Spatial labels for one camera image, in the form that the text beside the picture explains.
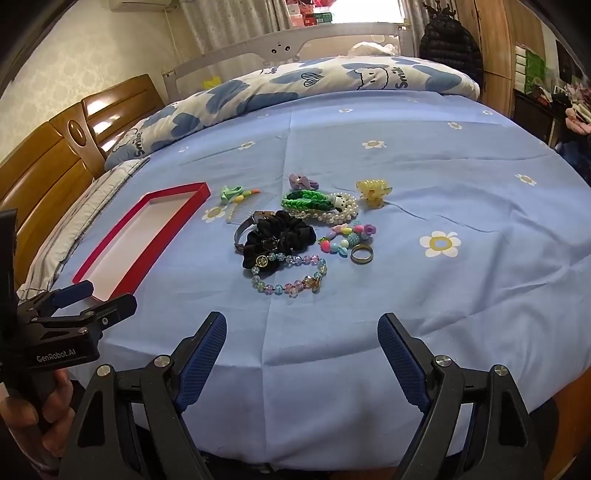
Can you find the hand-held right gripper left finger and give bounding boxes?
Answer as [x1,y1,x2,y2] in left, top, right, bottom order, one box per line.
[59,311,228,480]

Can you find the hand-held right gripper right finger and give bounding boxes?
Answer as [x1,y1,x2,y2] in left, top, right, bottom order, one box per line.
[377,312,546,480]

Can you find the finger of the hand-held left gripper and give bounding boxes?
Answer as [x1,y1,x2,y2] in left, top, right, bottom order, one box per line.
[34,294,138,334]
[18,281,95,320]

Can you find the red shallow box tray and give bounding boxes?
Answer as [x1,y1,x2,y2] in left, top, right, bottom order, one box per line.
[72,182,211,303]

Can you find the colourful plastic bead bracelet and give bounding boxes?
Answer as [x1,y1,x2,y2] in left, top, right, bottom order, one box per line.
[320,222,378,257]

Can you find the gold wristwatch with mesh band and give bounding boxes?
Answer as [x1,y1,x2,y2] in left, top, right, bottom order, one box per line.
[233,210,282,253]

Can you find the black scrunchie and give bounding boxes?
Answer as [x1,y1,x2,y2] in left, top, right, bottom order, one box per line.
[241,210,318,270]

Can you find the yellow hair claw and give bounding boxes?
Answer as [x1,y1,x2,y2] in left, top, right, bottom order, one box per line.
[355,179,394,209]

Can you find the purple bow hair tie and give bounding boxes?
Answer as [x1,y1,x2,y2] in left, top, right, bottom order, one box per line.
[288,174,324,191]

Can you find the person's left hand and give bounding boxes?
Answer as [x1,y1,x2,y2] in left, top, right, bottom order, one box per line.
[0,368,75,468]

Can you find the blue floral bed sheet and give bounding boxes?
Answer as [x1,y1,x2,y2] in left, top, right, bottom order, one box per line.
[28,90,591,457]

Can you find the wooden headboard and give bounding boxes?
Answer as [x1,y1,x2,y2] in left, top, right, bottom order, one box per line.
[0,74,168,228]

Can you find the comb with colourful beads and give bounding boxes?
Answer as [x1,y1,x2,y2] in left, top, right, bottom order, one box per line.
[225,187,262,226]

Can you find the white quilt with blue hearts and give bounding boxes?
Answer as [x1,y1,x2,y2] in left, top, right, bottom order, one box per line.
[104,55,482,171]

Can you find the white air conditioner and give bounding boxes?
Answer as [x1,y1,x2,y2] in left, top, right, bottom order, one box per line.
[108,0,181,13]

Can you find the pink clothes pile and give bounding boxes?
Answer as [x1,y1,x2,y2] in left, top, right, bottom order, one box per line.
[564,99,591,136]

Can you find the patterned curtain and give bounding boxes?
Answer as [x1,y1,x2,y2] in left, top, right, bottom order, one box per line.
[180,0,296,58]
[399,0,431,60]

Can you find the stack of green white boxes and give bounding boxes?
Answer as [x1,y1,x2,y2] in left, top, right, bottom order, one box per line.
[514,45,548,91]

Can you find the black backpack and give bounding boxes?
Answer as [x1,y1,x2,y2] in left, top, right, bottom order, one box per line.
[419,11,484,93]

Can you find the wooden wardrobe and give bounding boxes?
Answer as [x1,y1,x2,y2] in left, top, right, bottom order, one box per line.
[455,0,516,117]

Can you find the pastel crystal bead bracelet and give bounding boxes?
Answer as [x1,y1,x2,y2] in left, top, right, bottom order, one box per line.
[250,254,328,299]

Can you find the pearl bracelet with panda charm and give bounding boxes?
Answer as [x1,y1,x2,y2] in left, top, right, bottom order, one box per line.
[295,189,360,227]

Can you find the green braided bracelet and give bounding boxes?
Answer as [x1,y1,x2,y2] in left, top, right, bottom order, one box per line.
[281,190,334,214]

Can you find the white bed guard rail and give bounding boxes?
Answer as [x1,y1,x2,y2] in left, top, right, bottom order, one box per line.
[161,21,408,100]

